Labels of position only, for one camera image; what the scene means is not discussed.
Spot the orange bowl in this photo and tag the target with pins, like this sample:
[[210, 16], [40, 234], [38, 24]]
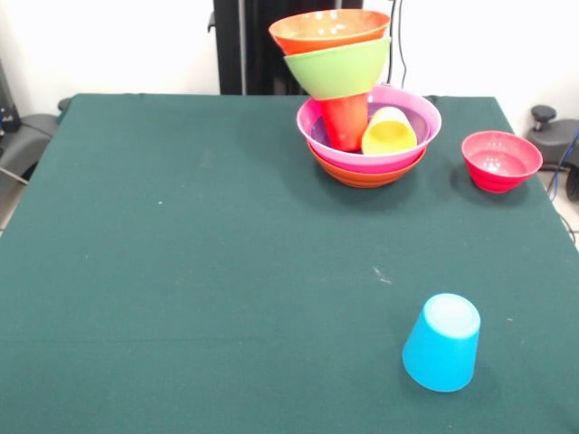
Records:
[[316, 38], [353, 177]]

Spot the red cup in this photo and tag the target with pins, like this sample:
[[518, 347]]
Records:
[[346, 124]]

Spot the yellow cup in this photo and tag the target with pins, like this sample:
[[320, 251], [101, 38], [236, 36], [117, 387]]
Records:
[[389, 135]]

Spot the green bowl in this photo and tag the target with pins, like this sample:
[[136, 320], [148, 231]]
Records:
[[337, 72]]

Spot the purple bowl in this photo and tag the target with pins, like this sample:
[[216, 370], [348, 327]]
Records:
[[423, 126]]

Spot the large pink bowl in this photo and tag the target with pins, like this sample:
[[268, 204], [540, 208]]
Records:
[[425, 113]]

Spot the dark green tablecloth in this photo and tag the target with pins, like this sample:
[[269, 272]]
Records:
[[271, 226]]

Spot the light blue cup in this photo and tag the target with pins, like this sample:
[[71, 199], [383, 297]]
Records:
[[441, 343]]

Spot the small crimson bowl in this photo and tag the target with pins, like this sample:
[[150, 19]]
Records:
[[501, 167]]

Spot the black caster leg with knob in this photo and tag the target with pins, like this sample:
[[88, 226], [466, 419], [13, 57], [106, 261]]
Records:
[[554, 135], [27, 135]]

